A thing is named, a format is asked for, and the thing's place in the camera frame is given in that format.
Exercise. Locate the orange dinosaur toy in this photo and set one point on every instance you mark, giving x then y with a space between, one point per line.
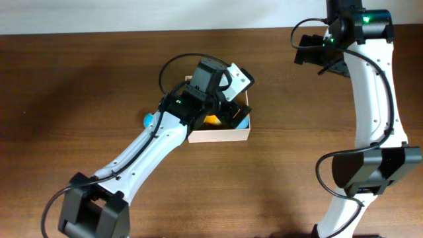
212 120

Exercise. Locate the blue ball toy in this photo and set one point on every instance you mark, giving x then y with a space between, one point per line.
147 120

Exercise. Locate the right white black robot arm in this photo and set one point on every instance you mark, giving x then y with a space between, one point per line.
359 44

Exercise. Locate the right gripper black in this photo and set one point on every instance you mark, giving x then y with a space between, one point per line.
307 48

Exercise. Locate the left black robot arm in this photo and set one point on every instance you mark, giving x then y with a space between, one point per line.
99 206

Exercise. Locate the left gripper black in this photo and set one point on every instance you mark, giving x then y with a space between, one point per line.
223 112

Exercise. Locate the orange and blue duck toy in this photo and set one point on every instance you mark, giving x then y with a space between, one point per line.
244 124

